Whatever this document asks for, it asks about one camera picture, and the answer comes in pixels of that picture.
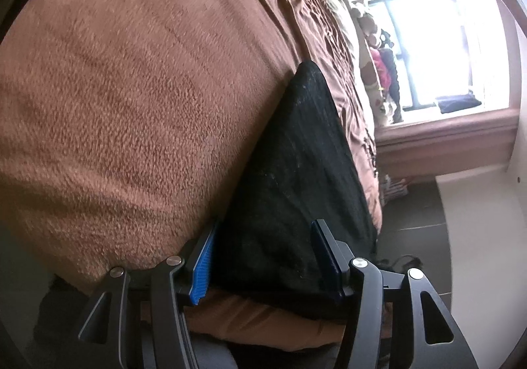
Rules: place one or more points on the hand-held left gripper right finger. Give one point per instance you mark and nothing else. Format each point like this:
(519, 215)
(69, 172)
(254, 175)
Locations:
(325, 253)

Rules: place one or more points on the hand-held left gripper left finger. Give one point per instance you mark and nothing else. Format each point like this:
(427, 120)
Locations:
(204, 266)

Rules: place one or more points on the black pants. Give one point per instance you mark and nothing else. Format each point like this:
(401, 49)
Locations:
(296, 187)

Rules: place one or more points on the person's leg in grey trousers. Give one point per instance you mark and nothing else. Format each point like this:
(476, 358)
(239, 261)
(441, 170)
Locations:
(255, 356)

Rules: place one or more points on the bear print pillow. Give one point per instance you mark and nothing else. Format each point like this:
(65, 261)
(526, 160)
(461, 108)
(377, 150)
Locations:
(378, 103)

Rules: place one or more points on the brown blanket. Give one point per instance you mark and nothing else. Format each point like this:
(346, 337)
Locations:
(123, 105)

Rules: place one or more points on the pink cloth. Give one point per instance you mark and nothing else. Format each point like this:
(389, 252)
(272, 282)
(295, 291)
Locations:
(381, 68)

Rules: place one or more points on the black white garment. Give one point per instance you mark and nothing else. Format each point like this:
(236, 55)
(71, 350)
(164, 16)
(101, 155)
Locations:
(393, 64)

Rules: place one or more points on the black cloth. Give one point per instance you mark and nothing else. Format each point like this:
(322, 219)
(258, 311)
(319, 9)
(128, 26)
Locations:
(459, 103)

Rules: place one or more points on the white brown plush toy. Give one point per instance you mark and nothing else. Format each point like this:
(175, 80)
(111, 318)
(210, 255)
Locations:
(366, 25)

